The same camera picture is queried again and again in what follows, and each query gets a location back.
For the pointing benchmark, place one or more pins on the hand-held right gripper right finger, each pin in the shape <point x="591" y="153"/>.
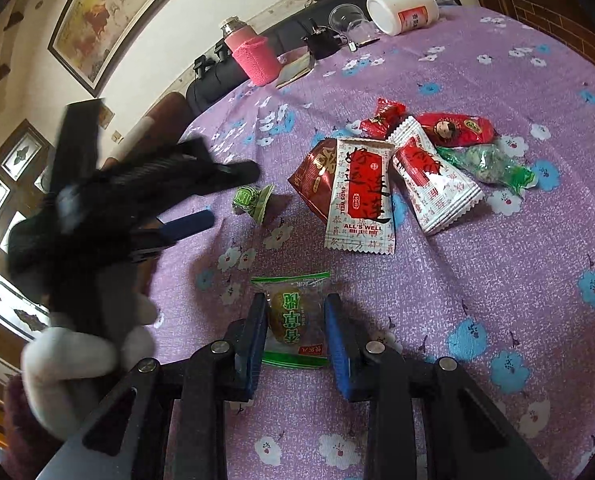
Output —
<point x="340" y="347"/>

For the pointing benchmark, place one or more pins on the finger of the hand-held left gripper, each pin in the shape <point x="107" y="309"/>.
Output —
<point x="187" y="225"/>
<point x="232" y="174"/>

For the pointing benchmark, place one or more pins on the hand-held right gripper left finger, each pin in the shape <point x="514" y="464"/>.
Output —
<point x="255" y="347"/>

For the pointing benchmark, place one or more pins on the green-edged clear pastry packet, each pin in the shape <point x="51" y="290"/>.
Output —
<point x="290" y="310"/>

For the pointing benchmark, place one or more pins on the dark red snack packet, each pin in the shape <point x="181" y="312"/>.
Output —
<point x="312" y="175"/>

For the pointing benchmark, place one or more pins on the white red-label snack packet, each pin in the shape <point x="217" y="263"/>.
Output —
<point x="427" y="180"/>
<point x="360" y="210"/>

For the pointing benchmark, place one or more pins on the small red candy packet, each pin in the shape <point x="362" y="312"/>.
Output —
<point x="385" y="117"/>

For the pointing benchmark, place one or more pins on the green candy packet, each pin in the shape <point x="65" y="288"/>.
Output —
<point x="487" y="167"/>

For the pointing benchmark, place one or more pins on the red cartoon-face snack packet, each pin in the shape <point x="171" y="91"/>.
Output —
<point x="465" y="127"/>

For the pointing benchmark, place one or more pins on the person's left forearm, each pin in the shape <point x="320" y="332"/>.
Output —
<point x="22" y="425"/>

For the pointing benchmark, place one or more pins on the person's left hand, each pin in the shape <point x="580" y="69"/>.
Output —
<point x="67" y="355"/>

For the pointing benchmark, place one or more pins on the small green wrapped candy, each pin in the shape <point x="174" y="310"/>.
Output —
<point x="247" y="199"/>

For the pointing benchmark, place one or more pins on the wooden glass-panel doors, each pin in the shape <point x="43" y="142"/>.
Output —
<point x="7" y="195"/>

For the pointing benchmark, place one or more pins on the brown armchair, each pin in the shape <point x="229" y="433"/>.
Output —
<point x="167" y="110"/>

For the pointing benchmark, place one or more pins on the pink sleeved bottle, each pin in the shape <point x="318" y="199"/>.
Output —
<point x="252" y="60"/>

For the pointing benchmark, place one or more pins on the small notebook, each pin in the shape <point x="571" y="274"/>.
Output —
<point x="292" y="74"/>

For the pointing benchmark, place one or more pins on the purple floral tablecloth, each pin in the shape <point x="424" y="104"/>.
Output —
<point x="477" y="285"/>

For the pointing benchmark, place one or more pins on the black pouch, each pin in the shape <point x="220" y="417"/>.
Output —
<point x="320" y="42"/>

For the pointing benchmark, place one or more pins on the clear glass cup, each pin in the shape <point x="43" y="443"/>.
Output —
<point x="361" y="31"/>
<point x="345" y="16"/>

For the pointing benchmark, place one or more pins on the framed painting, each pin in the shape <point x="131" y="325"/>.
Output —
<point x="107" y="15"/>

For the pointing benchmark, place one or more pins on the white plastic jar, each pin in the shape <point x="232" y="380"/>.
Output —
<point x="397" y="5"/>

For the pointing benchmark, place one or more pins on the small wall plaque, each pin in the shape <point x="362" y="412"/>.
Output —
<point x="105" y="116"/>

